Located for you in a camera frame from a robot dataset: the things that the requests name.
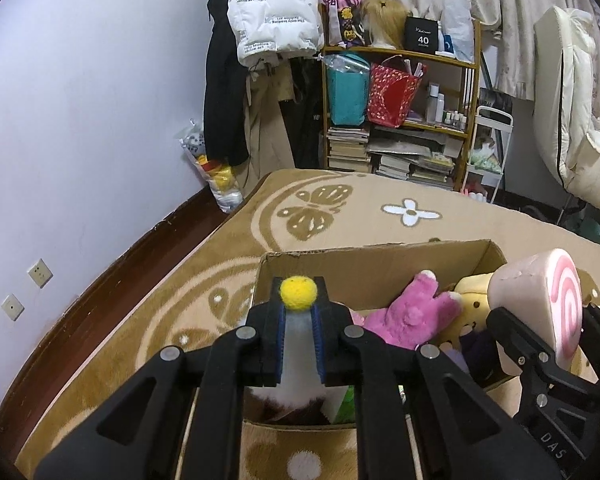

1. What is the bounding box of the beige curtain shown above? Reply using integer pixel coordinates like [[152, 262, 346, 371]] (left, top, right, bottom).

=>
[[300, 0, 600, 101]]

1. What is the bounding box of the plastic bag of toys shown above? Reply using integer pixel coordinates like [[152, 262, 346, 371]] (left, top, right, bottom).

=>
[[177, 119, 243, 213]]

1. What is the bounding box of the white puffer jacket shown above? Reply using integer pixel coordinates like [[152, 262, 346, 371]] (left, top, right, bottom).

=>
[[227, 0, 323, 67]]

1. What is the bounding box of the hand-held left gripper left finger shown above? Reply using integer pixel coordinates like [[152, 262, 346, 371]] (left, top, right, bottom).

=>
[[34, 277, 287, 480]]

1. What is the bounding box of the white fluffy pompom toy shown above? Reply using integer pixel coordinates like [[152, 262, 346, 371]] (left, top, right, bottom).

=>
[[245, 275, 333, 413]]

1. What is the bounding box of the white bottle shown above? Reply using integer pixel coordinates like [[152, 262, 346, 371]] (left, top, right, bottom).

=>
[[426, 84, 446, 123]]

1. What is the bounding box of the stack of books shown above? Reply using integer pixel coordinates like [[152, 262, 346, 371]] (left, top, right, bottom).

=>
[[375, 152, 456, 191], [326, 126, 371, 172]]

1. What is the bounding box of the green tissue pack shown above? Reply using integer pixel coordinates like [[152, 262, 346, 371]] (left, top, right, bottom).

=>
[[334, 385, 357, 423]]

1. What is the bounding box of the pink swirl lollipop cushion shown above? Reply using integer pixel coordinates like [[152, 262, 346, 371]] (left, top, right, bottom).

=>
[[487, 248, 586, 368]]

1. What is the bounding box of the pink and black packet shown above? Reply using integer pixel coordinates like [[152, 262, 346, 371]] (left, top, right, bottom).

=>
[[321, 0, 366, 47]]

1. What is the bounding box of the white plastic bag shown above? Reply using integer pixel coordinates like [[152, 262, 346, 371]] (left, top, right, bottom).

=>
[[440, 0, 475, 63]]

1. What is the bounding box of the purple plush toy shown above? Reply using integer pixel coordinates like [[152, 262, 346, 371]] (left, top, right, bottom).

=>
[[362, 270, 463, 351]]

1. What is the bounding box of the black coat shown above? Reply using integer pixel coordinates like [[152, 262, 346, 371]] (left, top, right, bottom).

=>
[[203, 0, 253, 167]]

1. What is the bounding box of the teal bag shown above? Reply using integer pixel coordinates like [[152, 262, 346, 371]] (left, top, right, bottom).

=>
[[326, 52, 372, 127]]

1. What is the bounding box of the wooden shelf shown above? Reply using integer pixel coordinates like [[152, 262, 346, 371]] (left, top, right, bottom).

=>
[[320, 2, 482, 193]]

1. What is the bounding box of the beige coat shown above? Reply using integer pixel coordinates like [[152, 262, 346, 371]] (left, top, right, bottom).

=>
[[245, 57, 298, 201]]

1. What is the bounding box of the white metal cart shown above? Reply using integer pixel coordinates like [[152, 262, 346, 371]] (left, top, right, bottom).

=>
[[462, 106, 515, 204]]

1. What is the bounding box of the printed cardboard box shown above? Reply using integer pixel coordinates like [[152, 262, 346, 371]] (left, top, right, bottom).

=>
[[241, 239, 600, 428]]

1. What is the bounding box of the beige patterned rug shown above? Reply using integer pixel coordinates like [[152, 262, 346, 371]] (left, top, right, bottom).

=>
[[0, 167, 600, 480]]

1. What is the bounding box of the red gift bag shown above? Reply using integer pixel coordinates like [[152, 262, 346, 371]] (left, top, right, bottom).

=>
[[366, 56, 423, 128]]

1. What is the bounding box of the yellow plush toy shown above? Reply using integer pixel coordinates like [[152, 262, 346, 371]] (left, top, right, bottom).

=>
[[420, 272, 506, 361]]

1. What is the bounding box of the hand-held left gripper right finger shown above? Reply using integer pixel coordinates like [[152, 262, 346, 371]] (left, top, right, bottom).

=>
[[312, 276, 563, 480]]

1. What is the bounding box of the white wall socket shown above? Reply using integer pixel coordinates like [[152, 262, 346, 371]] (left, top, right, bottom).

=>
[[1, 294, 25, 322], [27, 258, 53, 288]]

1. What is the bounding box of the black box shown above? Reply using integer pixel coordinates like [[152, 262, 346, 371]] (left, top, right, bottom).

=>
[[404, 16, 441, 54]]

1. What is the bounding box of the white padded chair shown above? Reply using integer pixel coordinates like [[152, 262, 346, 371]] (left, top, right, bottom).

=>
[[532, 6, 600, 248]]

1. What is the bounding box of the blonde wig on stand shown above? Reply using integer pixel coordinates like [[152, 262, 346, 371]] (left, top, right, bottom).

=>
[[362, 0, 413, 50]]

